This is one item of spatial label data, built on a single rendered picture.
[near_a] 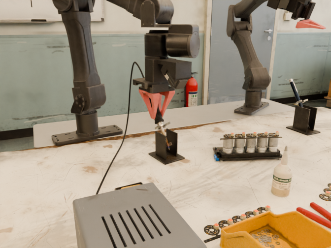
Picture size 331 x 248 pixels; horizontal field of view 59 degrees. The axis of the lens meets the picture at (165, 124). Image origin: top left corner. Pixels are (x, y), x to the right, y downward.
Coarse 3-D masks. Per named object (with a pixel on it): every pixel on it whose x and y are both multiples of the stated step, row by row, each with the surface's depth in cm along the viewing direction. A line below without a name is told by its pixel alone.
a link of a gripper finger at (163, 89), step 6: (156, 84) 68; (162, 84) 69; (150, 90) 68; (156, 90) 68; (162, 90) 69; (168, 90) 71; (174, 90) 72; (168, 96) 72; (168, 102) 73; (162, 108) 74; (162, 114) 74
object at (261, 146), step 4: (260, 140) 71; (264, 140) 71; (256, 144) 73; (260, 144) 71; (264, 144) 71; (256, 148) 72; (260, 148) 71; (264, 148) 71; (260, 152) 72; (264, 152) 72
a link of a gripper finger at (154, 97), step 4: (140, 88) 72; (140, 92) 73; (144, 92) 71; (144, 96) 73; (148, 96) 74; (152, 96) 69; (156, 96) 69; (144, 100) 74; (148, 100) 74; (152, 100) 70; (156, 100) 70; (148, 104) 74; (152, 104) 71; (156, 104) 71; (148, 108) 74; (152, 108) 72; (156, 108) 72; (152, 112) 73; (156, 112) 72; (152, 116) 74
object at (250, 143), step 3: (252, 135) 71; (246, 141) 71; (249, 141) 71; (252, 141) 71; (255, 141) 71; (246, 144) 72; (249, 144) 71; (252, 144) 71; (255, 144) 71; (246, 147) 72; (249, 147) 71; (252, 147) 71; (255, 147) 72; (246, 150) 72; (249, 150) 71; (252, 150) 71
